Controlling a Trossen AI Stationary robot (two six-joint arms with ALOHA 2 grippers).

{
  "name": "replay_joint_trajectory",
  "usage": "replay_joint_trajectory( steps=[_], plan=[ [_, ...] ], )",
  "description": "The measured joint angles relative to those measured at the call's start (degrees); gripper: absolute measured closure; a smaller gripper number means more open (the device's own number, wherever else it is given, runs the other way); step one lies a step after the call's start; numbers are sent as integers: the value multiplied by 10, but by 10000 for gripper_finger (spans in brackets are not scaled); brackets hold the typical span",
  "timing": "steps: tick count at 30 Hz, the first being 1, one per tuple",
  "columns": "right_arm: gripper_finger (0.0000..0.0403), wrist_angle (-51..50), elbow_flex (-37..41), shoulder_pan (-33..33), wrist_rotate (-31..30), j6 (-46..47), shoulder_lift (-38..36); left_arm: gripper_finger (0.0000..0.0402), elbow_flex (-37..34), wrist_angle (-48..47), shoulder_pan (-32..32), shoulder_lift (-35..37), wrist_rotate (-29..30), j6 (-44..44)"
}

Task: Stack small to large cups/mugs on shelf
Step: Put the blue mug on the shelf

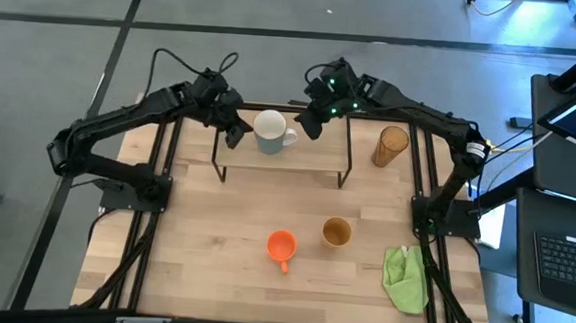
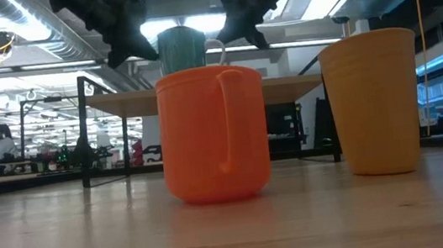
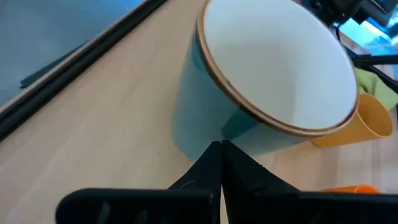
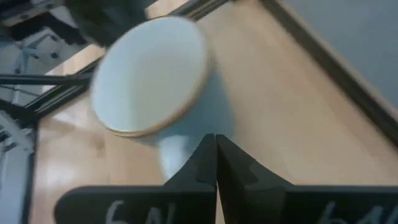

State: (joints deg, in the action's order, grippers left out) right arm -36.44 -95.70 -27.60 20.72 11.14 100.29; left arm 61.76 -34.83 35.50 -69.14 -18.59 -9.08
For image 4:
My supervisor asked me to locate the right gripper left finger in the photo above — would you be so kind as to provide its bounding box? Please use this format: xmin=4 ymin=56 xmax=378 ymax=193
xmin=53 ymin=133 xmax=218 ymax=224

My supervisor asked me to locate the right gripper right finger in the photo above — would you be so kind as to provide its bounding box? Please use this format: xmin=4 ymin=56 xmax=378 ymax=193
xmin=216 ymin=134 xmax=398 ymax=224

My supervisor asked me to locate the teal mug with white handle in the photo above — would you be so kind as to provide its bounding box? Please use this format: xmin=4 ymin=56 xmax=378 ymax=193
xmin=89 ymin=15 xmax=238 ymax=185

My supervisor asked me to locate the wooden shelf with black frame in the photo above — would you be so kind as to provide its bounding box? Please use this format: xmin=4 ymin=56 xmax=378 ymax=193
xmin=28 ymin=0 xmax=398 ymax=224

